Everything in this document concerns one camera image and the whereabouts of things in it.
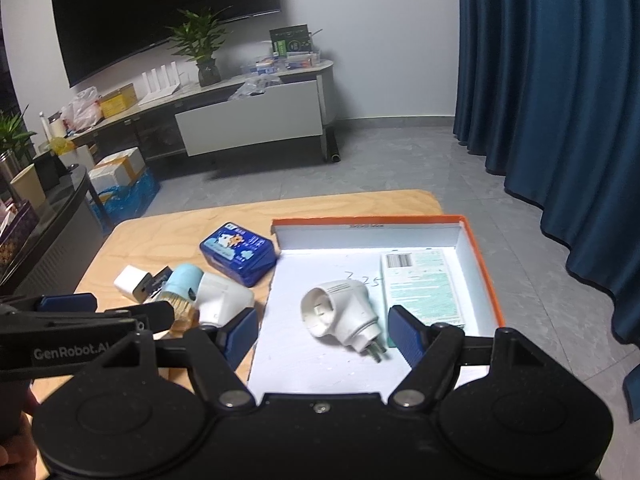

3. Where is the purple tissue box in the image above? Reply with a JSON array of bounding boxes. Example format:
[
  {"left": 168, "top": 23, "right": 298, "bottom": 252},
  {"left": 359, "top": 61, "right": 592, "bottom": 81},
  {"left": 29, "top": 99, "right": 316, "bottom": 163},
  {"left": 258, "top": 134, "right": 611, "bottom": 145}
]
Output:
[{"left": 0, "top": 200, "right": 38, "bottom": 246}]

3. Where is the black glass-top side table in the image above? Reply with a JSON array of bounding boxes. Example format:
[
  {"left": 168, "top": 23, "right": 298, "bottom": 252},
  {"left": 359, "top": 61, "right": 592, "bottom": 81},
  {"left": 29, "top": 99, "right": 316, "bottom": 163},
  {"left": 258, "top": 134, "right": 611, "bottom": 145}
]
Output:
[{"left": 0, "top": 162, "right": 108, "bottom": 296}]

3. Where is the yellow cardboard box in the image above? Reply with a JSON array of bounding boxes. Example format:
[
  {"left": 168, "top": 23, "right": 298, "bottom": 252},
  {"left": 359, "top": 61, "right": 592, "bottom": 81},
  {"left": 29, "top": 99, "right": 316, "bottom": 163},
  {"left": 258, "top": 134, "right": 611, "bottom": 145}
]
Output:
[{"left": 99, "top": 84, "right": 137, "bottom": 117}]

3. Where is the stainless steel cup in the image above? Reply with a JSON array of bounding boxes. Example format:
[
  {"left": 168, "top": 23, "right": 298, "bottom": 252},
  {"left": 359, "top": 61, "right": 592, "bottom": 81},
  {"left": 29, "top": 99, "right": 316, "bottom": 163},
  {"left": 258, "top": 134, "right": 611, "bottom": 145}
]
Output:
[{"left": 0, "top": 150, "right": 21, "bottom": 196}]

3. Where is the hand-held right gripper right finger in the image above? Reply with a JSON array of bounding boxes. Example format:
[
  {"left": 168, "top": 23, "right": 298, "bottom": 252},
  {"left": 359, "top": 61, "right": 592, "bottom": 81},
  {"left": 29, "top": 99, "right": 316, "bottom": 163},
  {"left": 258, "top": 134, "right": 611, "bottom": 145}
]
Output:
[{"left": 387, "top": 305, "right": 543, "bottom": 408}]

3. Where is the long white media cabinet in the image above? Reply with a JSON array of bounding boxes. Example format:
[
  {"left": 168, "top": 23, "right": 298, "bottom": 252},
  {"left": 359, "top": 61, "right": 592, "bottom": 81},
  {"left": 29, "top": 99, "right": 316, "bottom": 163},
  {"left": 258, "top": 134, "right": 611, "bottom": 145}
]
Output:
[{"left": 65, "top": 57, "right": 343, "bottom": 166}]

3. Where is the blue metal tin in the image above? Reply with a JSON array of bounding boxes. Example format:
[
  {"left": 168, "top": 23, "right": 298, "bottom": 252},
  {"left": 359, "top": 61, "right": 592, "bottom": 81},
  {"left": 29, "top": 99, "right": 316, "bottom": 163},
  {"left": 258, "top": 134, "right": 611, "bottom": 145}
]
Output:
[{"left": 199, "top": 221, "right": 277, "bottom": 288}]

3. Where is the white antenna router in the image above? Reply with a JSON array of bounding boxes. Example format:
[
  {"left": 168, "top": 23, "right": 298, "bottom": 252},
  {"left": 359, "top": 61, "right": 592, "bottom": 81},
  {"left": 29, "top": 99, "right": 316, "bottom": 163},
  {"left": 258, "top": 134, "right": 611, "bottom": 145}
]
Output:
[{"left": 139, "top": 61, "right": 182, "bottom": 106}]

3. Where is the leafy green plant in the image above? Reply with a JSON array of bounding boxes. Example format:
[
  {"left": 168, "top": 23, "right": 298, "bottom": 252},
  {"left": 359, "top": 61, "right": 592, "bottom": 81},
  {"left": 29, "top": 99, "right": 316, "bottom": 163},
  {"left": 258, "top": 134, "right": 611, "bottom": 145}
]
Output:
[{"left": 0, "top": 107, "right": 37, "bottom": 161}]

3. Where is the beige container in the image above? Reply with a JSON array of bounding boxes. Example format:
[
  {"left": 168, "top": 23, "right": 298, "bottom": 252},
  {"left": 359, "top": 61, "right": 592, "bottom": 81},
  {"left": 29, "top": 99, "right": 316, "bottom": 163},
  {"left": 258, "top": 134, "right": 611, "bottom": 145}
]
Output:
[{"left": 10, "top": 162, "right": 47, "bottom": 208}]

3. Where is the white cube charger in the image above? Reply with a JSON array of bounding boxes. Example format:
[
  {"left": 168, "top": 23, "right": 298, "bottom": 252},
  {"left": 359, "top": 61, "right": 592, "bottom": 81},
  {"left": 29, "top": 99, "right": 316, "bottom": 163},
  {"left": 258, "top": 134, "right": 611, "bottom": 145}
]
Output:
[{"left": 113, "top": 265, "right": 153, "bottom": 303}]

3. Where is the black wall television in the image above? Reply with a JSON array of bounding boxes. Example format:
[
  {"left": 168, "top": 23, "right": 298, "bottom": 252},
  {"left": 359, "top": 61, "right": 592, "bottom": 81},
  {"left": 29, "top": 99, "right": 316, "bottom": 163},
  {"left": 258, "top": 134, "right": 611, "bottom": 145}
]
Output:
[{"left": 50, "top": 0, "right": 282, "bottom": 88}]

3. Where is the small black box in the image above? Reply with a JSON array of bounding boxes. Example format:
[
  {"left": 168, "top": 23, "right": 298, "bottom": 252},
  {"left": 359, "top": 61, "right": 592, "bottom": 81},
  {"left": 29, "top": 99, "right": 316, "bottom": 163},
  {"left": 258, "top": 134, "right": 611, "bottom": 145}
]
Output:
[{"left": 32, "top": 152, "right": 61, "bottom": 191}]

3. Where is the black cube charger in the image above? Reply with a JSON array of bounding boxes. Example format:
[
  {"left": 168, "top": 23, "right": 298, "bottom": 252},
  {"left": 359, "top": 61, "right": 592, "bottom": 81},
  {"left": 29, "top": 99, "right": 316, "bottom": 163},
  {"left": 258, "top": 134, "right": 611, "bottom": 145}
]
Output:
[{"left": 142, "top": 267, "right": 175, "bottom": 303}]

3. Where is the white round plug adapter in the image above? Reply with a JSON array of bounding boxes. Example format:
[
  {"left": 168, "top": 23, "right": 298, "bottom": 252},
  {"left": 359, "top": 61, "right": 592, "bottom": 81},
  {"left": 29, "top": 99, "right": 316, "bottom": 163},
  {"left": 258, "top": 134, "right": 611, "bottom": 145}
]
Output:
[{"left": 300, "top": 280, "right": 388, "bottom": 363}]

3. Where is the dark blue curtain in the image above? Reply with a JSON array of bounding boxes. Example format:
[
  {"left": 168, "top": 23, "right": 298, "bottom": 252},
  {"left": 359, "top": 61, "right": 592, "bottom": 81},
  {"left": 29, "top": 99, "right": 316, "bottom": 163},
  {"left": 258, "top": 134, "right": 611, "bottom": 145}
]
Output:
[{"left": 452, "top": 0, "right": 640, "bottom": 346}]

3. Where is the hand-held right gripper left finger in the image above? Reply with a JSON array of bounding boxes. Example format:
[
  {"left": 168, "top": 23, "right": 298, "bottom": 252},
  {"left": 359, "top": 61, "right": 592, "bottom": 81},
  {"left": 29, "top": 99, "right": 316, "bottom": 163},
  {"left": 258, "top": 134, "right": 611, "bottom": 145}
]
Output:
[{"left": 117, "top": 306, "right": 259, "bottom": 408}]

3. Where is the clear plastic organizer tray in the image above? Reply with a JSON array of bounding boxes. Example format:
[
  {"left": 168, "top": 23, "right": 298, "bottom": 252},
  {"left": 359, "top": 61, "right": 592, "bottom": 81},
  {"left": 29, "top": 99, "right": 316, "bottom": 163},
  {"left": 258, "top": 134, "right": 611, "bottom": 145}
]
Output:
[{"left": 240, "top": 50, "right": 321, "bottom": 77}]

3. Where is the white cabinet drawer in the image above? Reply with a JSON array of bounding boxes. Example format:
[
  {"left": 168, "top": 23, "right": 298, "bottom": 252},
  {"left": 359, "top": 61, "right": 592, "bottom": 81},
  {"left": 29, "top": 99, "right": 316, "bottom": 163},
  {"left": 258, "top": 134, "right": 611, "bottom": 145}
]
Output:
[{"left": 175, "top": 77, "right": 323, "bottom": 157}]

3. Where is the person's left hand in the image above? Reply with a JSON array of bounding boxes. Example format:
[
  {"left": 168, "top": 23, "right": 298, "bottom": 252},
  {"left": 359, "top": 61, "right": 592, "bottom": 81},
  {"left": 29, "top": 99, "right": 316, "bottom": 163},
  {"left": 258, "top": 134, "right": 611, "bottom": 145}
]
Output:
[{"left": 0, "top": 392, "right": 42, "bottom": 480}]

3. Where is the dark green printed box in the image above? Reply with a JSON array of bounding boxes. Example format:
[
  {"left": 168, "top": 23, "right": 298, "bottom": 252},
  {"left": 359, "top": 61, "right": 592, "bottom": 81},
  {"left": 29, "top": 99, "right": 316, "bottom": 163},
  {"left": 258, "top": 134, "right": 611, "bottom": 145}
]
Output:
[{"left": 270, "top": 25, "right": 313, "bottom": 56}]

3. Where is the glass jar light blue cap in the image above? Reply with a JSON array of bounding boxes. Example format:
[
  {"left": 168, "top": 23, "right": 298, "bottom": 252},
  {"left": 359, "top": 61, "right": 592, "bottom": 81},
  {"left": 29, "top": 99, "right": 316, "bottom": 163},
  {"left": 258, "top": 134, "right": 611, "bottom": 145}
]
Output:
[{"left": 162, "top": 263, "right": 205, "bottom": 311}]

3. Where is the white and red plastic bag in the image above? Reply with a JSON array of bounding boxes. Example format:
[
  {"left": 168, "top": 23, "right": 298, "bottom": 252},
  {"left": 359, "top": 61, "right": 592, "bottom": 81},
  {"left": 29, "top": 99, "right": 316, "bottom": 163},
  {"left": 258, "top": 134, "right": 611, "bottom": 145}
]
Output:
[{"left": 60, "top": 87, "right": 101, "bottom": 131}]

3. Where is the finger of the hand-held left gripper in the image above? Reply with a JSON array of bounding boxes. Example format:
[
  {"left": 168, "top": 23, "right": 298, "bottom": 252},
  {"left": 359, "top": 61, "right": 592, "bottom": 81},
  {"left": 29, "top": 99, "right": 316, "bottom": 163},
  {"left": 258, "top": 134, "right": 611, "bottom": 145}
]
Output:
[
  {"left": 0, "top": 294, "right": 99, "bottom": 317},
  {"left": 105, "top": 302, "right": 176, "bottom": 334}
]

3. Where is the white plug-in heater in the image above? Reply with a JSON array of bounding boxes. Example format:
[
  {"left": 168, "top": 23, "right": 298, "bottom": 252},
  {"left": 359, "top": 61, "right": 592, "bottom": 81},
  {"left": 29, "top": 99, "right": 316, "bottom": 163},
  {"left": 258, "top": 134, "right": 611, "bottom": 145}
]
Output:
[{"left": 192, "top": 272, "right": 256, "bottom": 328}]

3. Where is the green potted plant dark pot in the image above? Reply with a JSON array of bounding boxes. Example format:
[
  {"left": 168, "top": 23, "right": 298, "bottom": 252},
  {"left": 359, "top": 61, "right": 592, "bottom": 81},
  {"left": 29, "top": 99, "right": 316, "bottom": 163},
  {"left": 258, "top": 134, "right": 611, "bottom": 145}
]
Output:
[{"left": 167, "top": 7, "right": 233, "bottom": 88}]

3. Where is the clear liquid refill bottle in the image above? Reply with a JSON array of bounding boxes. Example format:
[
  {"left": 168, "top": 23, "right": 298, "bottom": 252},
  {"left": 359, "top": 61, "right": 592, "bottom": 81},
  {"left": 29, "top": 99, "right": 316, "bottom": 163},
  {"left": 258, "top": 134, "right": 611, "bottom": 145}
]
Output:
[{"left": 167, "top": 302, "right": 201, "bottom": 339}]

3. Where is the orange-rimmed white tray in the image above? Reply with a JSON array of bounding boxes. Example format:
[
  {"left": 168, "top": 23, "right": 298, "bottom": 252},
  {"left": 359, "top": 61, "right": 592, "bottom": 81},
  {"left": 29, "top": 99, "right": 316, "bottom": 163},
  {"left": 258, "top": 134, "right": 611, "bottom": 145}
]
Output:
[{"left": 247, "top": 214, "right": 507, "bottom": 401}]

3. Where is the clear crumpled plastic bag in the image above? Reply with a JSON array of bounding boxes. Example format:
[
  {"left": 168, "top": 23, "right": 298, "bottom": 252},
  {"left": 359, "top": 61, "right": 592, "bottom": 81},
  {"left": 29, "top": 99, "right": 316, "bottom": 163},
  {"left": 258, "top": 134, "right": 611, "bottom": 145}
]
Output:
[{"left": 229, "top": 76, "right": 273, "bottom": 102}]

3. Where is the taped white cardboard box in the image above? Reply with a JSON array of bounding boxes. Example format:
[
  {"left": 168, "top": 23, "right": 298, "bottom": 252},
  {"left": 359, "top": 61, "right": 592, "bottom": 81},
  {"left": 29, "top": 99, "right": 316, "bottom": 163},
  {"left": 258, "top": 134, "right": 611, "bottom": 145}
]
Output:
[{"left": 89, "top": 147, "right": 147, "bottom": 196}]

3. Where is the blue wrapped package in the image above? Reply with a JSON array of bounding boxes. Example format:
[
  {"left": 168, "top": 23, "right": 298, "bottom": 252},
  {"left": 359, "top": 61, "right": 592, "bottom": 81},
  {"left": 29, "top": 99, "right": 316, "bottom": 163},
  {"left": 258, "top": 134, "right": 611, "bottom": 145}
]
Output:
[{"left": 90, "top": 167, "right": 161, "bottom": 226}]

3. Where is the teal and white carton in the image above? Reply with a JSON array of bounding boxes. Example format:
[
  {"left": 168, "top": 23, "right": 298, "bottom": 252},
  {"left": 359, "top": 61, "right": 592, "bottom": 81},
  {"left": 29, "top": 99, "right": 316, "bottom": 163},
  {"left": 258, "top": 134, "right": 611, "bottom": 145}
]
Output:
[{"left": 381, "top": 249, "right": 466, "bottom": 351}]

